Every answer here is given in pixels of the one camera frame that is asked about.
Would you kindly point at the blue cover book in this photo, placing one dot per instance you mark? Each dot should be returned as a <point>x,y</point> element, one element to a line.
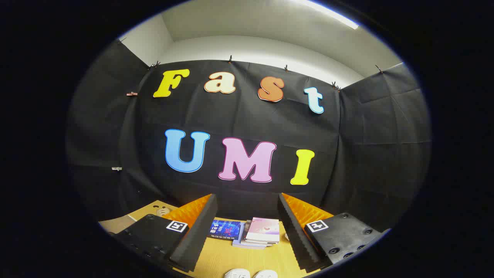
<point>225,229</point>

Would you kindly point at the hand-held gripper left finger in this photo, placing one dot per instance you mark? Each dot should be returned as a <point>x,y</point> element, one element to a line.
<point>195,235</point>

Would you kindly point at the white canvas shoe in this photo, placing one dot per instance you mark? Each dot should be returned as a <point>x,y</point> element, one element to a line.
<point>237,274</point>
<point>265,274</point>

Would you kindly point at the beige plush toy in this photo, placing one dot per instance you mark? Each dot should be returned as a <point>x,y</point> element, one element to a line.
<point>162,211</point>

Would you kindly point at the pink cover book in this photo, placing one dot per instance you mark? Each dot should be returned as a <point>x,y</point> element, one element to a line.
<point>264,229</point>

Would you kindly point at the pale blue book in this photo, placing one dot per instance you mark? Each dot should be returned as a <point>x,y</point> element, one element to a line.
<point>237,243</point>

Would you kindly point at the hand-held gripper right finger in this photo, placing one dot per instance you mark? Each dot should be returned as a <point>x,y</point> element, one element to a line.
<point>295,235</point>

